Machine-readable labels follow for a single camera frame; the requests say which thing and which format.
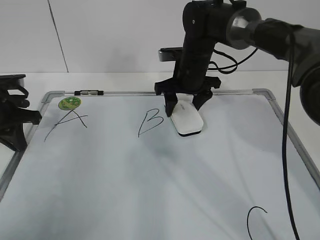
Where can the white board with grey frame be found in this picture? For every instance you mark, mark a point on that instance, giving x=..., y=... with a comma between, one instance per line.
x=116, y=169

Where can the green round magnet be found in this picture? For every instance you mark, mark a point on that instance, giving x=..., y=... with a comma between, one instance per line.
x=69, y=103

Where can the black and clear marker pen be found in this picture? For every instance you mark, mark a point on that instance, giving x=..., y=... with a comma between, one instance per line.
x=89, y=93

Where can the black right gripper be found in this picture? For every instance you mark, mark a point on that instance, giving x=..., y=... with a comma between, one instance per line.
x=189, y=75

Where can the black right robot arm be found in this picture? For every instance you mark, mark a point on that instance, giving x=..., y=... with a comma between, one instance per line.
x=209, y=22

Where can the white board eraser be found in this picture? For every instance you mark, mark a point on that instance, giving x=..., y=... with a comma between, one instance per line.
x=186, y=119

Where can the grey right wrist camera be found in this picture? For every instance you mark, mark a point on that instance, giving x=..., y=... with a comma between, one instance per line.
x=169, y=54

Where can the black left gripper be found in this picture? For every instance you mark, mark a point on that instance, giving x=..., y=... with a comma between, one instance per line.
x=13, y=112

